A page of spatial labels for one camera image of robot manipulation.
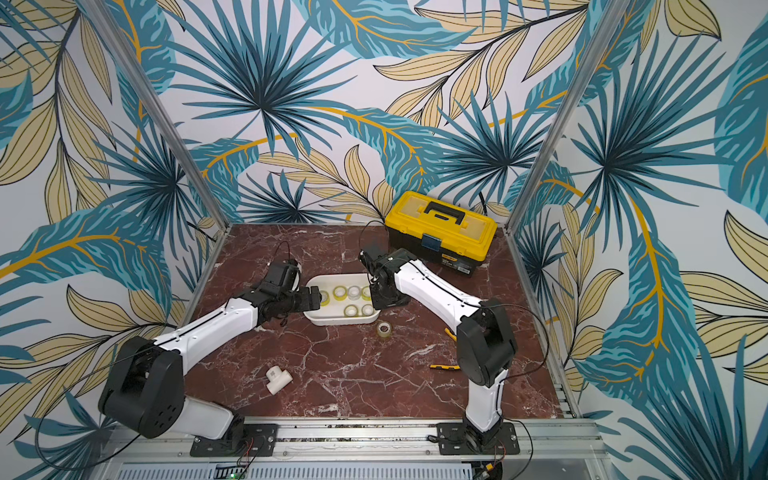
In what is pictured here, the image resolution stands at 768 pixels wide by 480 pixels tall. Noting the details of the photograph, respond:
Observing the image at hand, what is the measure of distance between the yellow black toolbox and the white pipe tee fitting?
0.50 m

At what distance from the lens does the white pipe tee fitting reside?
2.66ft

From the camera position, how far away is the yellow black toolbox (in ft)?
3.14
